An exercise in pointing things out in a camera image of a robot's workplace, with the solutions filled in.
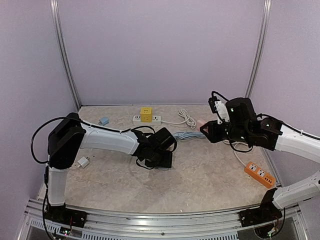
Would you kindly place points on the blue power strip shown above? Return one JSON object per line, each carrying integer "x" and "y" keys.
{"x": 185, "y": 136}

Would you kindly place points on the orange power strip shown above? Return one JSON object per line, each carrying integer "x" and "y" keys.
{"x": 250, "y": 168}

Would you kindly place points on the left aluminium frame post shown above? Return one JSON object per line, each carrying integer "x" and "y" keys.
{"x": 54, "y": 6}

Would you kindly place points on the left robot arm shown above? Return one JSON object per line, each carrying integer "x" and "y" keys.
{"x": 154, "y": 148}

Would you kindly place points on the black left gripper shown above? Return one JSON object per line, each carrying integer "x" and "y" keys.
{"x": 167, "y": 162}

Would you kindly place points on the white charger with cable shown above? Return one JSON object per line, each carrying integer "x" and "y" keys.
{"x": 83, "y": 162}

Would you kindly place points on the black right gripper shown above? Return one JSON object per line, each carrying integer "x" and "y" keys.
{"x": 217, "y": 131}

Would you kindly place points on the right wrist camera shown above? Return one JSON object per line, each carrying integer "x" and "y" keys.
{"x": 218, "y": 107}

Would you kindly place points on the right aluminium frame post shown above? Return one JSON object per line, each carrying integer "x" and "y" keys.
{"x": 263, "y": 30}

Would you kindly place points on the pink plug adapter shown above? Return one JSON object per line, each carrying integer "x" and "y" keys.
{"x": 200, "y": 123}

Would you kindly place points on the white power strip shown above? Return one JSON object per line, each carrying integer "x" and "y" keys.
{"x": 157, "y": 120}

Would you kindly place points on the front aluminium rail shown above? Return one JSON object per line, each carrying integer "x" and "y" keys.
{"x": 116, "y": 225}

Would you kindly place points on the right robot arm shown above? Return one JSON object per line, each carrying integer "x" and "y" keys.
{"x": 238, "y": 122}

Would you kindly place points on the aluminium frame post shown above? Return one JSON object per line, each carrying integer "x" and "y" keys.
{"x": 263, "y": 30}
{"x": 54, "y": 6}

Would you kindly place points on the blue plug adapter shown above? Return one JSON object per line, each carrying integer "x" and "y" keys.
{"x": 103, "y": 121}

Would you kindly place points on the yellow cube socket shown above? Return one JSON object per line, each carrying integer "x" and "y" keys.
{"x": 146, "y": 115}

